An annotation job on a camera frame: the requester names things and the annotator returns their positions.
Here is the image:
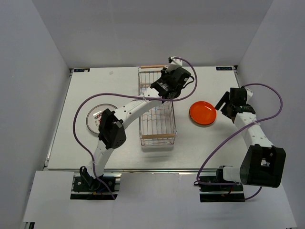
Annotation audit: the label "orange plastic plate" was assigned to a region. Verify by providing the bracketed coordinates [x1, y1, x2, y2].
[189, 101, 217, 124]

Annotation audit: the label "white plate red characters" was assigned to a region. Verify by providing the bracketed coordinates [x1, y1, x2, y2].
[86, 104, 117, 135]

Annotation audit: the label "yellow patterned plate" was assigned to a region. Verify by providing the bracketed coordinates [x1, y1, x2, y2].
[191, 119, 215, 128]

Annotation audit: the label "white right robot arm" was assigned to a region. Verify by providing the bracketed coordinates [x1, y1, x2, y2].
[215, 88, 286, 190]

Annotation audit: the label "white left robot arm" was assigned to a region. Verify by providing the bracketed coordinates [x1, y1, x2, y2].
[84, 67, 193, 190]

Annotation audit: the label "right table corner label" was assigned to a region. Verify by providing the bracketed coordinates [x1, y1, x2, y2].
[216, 66, 233, 71]

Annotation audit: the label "table corner label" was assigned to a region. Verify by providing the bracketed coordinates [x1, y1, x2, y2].
[216, 66, 233, 71]
[73, 68, 90, 73]

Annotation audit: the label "white drip tray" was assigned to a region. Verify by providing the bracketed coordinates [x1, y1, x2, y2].
[140, 138, 175, 152]

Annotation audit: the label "left table corner label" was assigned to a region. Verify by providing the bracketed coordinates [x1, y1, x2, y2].
[73, 68, 90, 73]

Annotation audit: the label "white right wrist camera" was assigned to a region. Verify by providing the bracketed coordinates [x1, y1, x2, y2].
[245, 87, 254, 103]

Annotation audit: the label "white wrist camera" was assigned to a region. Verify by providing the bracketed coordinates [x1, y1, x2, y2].
[165, 56, 183, 73]
[245, 87, 254, 103]

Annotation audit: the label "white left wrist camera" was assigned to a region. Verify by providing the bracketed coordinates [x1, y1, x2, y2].
[165, 56, 183, 73]

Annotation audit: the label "metal wire dish rack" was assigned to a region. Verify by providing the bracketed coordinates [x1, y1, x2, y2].
[138, 65, 177, 140]

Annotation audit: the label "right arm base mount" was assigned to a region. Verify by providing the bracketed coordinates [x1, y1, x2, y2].
[193, 166, 245, 203]

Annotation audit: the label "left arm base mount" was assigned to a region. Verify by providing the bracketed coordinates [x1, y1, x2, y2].
[70, 166, 120, 200]

